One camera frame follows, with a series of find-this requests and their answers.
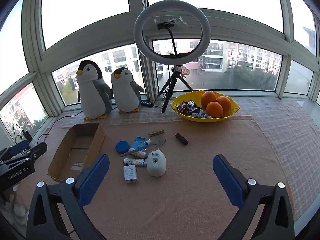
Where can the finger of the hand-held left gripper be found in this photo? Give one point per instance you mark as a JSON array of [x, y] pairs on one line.
[[18, 148], [37, 151]]

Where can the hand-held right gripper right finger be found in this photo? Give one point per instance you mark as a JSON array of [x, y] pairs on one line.
[[228, 177]]

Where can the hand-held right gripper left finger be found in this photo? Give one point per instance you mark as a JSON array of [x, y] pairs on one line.
[[93, 177]]

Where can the cardboard box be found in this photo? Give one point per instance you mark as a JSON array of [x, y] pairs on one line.
[[75, 150]]

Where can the white charger adapter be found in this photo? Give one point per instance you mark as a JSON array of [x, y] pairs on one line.
[[130, 173]]

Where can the blue round lid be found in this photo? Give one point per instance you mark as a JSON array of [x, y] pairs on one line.
[[121, 146]]

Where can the white patterned lighter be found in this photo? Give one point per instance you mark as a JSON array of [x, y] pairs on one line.
[[135, 162]]

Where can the pink bottle with grey cap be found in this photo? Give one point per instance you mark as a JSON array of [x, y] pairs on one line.
[[140, 153]]

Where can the blue phone stand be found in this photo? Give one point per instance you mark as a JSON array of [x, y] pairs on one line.
[[136, 143]]

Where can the black cylinder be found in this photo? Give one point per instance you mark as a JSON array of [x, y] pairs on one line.
[[181, 139]]

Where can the white plug-in device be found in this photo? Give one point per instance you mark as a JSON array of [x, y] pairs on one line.
[[156, 166]]

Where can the small clear white-capped bottle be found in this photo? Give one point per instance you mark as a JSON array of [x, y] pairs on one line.
[[148, 143]]

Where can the grey spoon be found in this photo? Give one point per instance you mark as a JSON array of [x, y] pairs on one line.
[[160, 141]]

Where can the wooden clothespin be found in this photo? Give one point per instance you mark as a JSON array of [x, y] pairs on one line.
[[156, 132]]

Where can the black power bank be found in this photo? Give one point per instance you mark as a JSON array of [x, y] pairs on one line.
[[28, 136]]

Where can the orange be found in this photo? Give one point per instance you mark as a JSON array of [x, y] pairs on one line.
[[207, 99], [214, 109], [225, 102]]

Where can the yellow bowl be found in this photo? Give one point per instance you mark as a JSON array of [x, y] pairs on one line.
[[231, 105]]

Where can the checkered cloth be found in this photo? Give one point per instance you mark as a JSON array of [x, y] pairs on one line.
[[287, 130]]

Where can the pile of wrapped candies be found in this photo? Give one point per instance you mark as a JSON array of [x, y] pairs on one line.
[[190, 107]]

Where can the large penguin plush toy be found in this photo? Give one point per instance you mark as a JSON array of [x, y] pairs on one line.
[[92, 92]]

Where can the small penguin plush toy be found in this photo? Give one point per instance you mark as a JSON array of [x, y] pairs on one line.
[[127, 92]]

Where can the black tripod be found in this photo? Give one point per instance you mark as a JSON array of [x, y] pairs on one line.
[[170, 90]]

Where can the paper tag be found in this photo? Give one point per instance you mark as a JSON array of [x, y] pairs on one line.
[[183, 70]]

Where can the black phone holder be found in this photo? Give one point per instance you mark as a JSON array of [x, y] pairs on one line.
[[165, 25]]

